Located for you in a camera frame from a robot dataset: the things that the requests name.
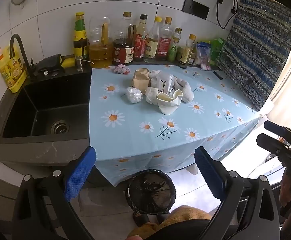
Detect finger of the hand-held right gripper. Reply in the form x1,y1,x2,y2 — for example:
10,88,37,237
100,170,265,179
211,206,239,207
264,120,291,140
256,133,289,155

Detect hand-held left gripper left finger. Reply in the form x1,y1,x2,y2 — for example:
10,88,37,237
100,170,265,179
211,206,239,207
12,146,97,240

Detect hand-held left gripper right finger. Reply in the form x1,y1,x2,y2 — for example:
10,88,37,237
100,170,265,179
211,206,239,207
194,146,281,240

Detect trash bin with black bag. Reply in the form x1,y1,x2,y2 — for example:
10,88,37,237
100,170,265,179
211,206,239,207
125,169,176,215

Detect crushed white paper cup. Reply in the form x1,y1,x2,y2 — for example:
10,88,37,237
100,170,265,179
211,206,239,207
156,89,183,115

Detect foil ball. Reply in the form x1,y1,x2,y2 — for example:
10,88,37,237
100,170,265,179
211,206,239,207
125,86,143,104

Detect white tissue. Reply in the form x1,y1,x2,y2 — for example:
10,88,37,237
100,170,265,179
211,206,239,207
145,86,159,105

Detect pink and white wrapper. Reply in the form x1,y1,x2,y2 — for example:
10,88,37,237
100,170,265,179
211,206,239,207
113,64,130,75

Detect person's right hand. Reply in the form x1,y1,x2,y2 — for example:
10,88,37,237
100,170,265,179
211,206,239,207
278,166,291,208

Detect white curtain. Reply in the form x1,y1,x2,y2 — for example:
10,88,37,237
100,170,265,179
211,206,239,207
265,5,291,130

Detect person's yellow fleece pants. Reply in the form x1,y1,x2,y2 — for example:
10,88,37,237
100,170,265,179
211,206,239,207
128,205,213,240

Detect metal sink drain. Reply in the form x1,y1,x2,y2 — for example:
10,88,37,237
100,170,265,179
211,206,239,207
51,120,70,135

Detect blue daisy print tablecloth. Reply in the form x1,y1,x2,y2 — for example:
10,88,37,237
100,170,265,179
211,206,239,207
89,64,261,187

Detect black sink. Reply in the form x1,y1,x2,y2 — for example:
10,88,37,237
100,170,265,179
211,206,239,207
0,72,92,145

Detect blue patterned cloth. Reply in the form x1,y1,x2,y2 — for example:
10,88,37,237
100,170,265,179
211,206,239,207
217,0,291,112

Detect foil-lined paper bag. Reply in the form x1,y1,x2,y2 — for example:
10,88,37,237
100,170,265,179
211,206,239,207
150,70,179,98

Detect green packet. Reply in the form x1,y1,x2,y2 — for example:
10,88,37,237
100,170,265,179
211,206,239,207
209,37,226,66

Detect clear plastic seasoning packet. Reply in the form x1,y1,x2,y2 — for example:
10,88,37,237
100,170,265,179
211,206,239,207
196,42,212,71

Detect metal soap dispenser pump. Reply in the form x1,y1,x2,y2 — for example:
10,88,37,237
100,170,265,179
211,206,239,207
75,56,95,72

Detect brown paper bag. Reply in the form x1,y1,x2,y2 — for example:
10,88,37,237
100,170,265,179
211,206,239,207
132,68,151,95

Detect yellow sponge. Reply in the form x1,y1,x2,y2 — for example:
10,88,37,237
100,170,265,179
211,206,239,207
60,55,76,68

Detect black folded cloth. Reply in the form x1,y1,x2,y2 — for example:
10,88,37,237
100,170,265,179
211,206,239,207
37,54,66,77

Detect small yellow cap oil bottle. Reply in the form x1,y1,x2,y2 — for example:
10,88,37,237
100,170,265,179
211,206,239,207
178,34,196,69

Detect large clear oil jug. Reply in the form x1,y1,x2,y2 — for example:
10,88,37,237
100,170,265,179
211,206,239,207
88,17,113,69

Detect yellow dish soap bottle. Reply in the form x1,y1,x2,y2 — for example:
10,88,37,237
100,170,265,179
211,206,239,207
0,46,27,93

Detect dark soy sauce jug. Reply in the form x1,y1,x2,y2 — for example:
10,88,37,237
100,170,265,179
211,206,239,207
112,12,136,65

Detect bottle with green print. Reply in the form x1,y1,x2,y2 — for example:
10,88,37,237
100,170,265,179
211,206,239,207
167,27,182,62

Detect clear bottle with red label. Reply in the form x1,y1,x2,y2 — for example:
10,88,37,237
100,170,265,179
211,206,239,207
157,17,173,61

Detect clear vinegar bottle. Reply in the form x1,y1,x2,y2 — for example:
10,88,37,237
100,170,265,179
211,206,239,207
144,17,163,63

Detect green label sauce bottle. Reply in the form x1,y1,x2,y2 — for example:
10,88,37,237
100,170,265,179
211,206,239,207
73,12,89,60

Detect black faucet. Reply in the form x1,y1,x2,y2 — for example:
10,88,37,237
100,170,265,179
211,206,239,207
9,34,39,80

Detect black power cable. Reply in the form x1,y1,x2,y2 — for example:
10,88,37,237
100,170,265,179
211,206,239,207
216,0,238,30

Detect black wall socket panel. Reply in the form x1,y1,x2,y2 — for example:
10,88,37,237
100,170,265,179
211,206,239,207
182,0,210,20

